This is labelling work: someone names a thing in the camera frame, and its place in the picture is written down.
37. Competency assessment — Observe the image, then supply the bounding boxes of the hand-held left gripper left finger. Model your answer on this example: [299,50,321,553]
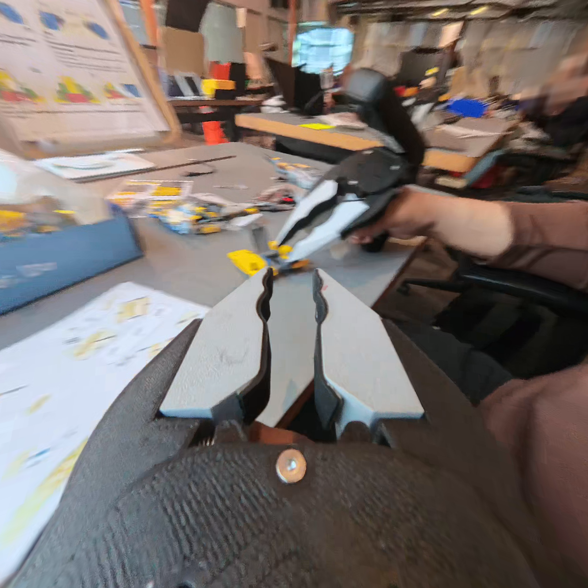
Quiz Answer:
[158,268,275,428]

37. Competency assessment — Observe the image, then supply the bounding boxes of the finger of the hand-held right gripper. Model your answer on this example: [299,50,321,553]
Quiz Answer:
[286,200,372,265]
[270,179,341,249]

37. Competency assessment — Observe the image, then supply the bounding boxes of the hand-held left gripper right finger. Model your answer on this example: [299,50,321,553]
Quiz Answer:
[312,268,425,442]

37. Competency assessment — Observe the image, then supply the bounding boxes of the yellow black brick assembly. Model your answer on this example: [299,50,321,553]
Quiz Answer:
[227,225,314,277]

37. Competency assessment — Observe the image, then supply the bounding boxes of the blue cardboard kit box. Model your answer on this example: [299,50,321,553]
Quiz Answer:
[0,216,144,318]

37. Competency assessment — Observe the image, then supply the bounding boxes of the clear bag yellow gear parts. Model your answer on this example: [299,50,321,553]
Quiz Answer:
[0,154,108,239]

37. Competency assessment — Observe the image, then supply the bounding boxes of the person's right forearm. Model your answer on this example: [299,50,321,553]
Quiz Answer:
[436,195,588,290]

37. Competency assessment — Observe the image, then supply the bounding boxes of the wooden-edged background desk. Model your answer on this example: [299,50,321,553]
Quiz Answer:
[234,110,522,173]

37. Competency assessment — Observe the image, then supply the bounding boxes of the grey desk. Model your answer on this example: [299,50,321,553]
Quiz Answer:
[0,141,428,430]

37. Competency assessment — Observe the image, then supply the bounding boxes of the person's right hand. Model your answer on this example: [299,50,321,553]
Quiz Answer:
[349,186,442,258]

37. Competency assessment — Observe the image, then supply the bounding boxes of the black laptop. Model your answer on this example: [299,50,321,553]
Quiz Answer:
[266,57,324,115]

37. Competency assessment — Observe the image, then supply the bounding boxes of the orange plastic object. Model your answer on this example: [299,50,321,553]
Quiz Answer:
[202,108,229,145]

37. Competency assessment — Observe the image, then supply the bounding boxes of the clear bag yellow grey parts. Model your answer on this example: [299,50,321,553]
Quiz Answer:
[147,202,262,236]

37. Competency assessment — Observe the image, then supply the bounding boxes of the yellow plastic box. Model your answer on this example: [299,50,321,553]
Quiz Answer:
[201,79,236,99]

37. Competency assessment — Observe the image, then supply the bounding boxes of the instruction booklet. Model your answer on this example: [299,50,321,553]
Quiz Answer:
[0,281,212,572]

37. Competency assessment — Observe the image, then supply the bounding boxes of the yellow black sticker sheet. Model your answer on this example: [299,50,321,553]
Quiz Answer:
[107,179,194,207]

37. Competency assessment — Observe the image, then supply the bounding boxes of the black office chair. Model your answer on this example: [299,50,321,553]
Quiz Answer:
[397,255,588,322]

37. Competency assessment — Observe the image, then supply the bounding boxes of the person's brown shirt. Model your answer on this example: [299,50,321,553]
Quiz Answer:
[478,363,588,588]

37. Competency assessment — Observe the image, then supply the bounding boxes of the printed instruction sheet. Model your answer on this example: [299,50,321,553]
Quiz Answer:
[0,0,171,138]

